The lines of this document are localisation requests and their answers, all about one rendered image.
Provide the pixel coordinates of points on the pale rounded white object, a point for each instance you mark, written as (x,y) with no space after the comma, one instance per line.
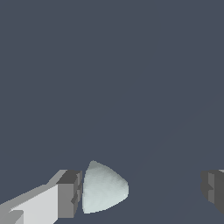
(102,188)

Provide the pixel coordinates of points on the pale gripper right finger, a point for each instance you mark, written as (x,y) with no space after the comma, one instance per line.
(215,189)

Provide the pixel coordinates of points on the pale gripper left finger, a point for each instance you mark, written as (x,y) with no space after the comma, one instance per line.
(43,201)

